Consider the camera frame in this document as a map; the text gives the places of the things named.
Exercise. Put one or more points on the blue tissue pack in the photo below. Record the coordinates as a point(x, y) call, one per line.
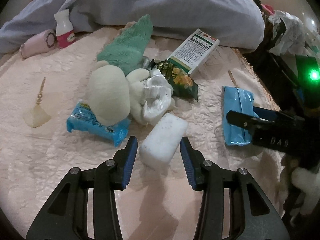
point(83, 119)

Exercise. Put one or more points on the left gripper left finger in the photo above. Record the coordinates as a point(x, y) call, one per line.
point(64, 214)

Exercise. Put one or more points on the pink rolled pouch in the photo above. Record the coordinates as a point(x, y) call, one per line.
point(37, 44)

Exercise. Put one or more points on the green towel cloth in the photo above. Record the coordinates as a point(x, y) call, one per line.
point(127, 49)

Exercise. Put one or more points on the white crumpled plastic bag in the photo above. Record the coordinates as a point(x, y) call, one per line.
point(290, 36)

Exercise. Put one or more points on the green white medicine box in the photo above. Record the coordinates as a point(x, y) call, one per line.
point(193, 52)

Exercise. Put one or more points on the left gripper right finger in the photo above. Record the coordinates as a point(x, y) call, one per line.
point(252, 215)

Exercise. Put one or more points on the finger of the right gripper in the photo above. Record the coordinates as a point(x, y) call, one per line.
point(266, 114)
point(246, 121)

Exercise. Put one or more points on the white pink-label bottle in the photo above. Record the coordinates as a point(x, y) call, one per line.
point(64, 29)

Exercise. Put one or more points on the white plastic wrapper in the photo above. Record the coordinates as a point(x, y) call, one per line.
point(157, 97)

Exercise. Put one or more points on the white foam block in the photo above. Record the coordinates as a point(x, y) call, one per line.
point(159, 147)

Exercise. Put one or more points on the grey-blue duvet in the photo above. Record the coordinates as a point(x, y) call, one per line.
point(235, 23)

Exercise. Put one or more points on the dark green snack packet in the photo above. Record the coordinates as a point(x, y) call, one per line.
point(183, 85)

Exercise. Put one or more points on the pink quilted bedspread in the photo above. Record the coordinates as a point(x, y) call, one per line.
point(39, 93)

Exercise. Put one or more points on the blue foil snack wrapper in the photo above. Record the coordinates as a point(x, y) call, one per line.
point(237, 108)

